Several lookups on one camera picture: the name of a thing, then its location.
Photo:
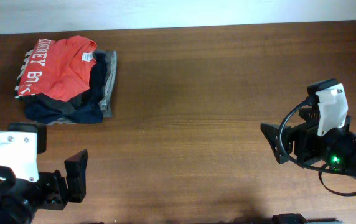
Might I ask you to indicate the black device at table edge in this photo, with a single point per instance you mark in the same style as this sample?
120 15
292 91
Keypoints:
293 218

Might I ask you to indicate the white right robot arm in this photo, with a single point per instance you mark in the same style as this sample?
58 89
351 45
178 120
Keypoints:
293 119

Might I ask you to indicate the red t-shirt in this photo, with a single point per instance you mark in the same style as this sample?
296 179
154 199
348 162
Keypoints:
59 69

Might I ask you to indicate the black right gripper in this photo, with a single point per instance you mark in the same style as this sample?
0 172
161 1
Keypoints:
304 134

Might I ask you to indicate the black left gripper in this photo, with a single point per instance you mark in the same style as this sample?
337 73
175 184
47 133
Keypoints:
60 193

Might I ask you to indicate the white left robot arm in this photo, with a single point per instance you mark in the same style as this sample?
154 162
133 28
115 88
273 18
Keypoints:
11 211

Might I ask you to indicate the navy blue folded shirt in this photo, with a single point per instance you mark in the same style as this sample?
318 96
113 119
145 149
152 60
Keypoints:
89 112

